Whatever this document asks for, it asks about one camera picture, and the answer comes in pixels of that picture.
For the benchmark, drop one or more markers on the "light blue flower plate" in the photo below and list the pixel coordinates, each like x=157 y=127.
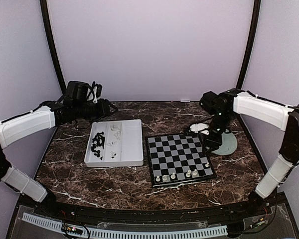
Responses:
x=229 y=144

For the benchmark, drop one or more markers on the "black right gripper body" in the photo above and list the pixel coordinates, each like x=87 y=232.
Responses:
x=221 y=122

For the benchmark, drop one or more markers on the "white plastic parts tray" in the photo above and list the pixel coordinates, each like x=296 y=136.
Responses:
x=132 y=145

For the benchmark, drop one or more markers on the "pile of white chess pieces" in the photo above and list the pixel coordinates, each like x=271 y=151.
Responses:
x=114 y=142

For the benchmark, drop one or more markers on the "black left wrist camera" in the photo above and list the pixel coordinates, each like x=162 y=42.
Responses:
x=77 y=91

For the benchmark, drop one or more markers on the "black and grey chessboard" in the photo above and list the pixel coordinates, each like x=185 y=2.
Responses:
x=177 y=153

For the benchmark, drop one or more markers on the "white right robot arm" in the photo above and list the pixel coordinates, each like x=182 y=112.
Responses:
x=274 y=127

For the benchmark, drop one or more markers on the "white chess king piece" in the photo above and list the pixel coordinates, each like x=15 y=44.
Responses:
x=188 y=174

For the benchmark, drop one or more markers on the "white chess rook piece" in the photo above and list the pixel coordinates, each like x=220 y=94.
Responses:
x=164 y=178

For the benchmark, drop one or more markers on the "white slotted cable duct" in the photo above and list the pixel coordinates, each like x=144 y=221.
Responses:
x=107 y=230

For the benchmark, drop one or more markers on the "black front rail base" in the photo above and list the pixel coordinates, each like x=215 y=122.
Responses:
x=232 y=213

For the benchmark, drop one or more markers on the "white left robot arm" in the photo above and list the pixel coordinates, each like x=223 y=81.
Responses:
x=47 y=115

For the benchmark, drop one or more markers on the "white chess pawn piece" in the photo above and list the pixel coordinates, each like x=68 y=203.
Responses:
x=173 y=176

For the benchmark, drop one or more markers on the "pile of black chess pieces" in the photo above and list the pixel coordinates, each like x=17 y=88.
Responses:
x=97 y=147

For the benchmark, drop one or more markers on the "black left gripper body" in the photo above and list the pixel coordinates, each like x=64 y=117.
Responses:
x=95 y=113

